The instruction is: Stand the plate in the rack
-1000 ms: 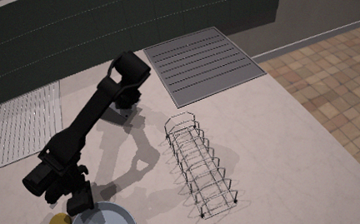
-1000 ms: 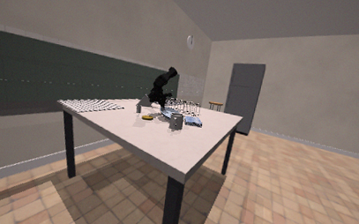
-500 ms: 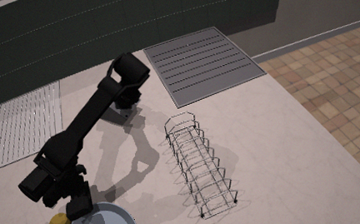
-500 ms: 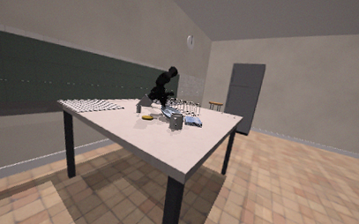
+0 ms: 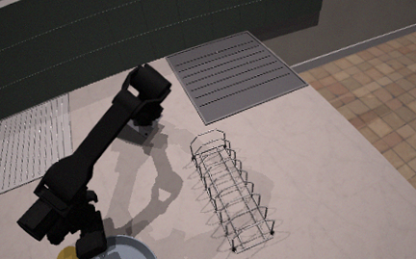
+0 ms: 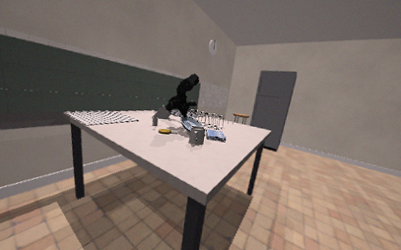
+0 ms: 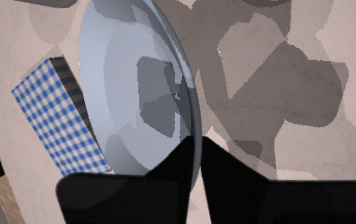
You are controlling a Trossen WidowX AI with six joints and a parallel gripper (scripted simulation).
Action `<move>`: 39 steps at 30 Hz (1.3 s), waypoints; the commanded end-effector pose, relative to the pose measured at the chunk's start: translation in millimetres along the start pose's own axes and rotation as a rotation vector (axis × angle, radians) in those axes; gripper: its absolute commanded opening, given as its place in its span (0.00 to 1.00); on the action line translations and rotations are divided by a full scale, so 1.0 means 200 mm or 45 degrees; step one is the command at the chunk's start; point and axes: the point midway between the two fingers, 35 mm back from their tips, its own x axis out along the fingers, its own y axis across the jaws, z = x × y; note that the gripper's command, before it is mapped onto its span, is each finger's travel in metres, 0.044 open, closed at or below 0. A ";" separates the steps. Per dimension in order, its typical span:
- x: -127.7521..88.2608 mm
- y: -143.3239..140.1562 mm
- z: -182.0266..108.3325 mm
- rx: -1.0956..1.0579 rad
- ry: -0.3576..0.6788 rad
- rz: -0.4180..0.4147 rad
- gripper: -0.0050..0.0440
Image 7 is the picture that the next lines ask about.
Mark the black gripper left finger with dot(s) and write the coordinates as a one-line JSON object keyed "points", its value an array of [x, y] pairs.
{"points": [[131, 199]]}

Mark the grey round plate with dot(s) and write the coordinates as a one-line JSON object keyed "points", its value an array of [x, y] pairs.
{"points": [[137, 84]]}

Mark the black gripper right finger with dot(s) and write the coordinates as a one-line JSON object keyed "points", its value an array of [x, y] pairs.
{"points": [[235, 196]]}

